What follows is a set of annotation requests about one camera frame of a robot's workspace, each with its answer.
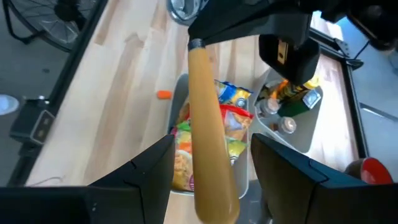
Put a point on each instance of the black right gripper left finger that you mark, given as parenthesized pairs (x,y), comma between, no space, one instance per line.
(140,186)

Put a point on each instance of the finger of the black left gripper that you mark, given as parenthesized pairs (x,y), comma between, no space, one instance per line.
(248,21)
(289,59)

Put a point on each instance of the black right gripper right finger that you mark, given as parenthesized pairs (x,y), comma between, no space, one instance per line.
(289,186)

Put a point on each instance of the yellow lid crunch jar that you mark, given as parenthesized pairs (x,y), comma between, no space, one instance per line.
(289,90)

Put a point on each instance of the green spice tin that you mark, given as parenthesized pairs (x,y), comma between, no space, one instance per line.
(290,109)

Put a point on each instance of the pink Maruchan ramen packet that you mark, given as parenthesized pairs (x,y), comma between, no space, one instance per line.
(182,155)

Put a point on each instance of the blue yellow noodle packet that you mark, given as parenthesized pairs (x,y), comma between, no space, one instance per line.
(231,93)

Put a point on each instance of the red orange ramen packet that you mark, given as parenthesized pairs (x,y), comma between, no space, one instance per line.
(236,124)

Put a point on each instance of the dark grey plastic bin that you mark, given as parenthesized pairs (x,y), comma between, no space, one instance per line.
(252,205)

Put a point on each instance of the red and black bowl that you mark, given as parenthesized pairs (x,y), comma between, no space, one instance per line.
(370,171)

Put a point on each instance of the black floor device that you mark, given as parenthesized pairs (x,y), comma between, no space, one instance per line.
(32,123)

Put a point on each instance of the white shoe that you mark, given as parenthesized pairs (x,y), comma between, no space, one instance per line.
(7,104)

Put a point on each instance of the black floor fan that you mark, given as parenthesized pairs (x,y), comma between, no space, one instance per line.
(56,21)

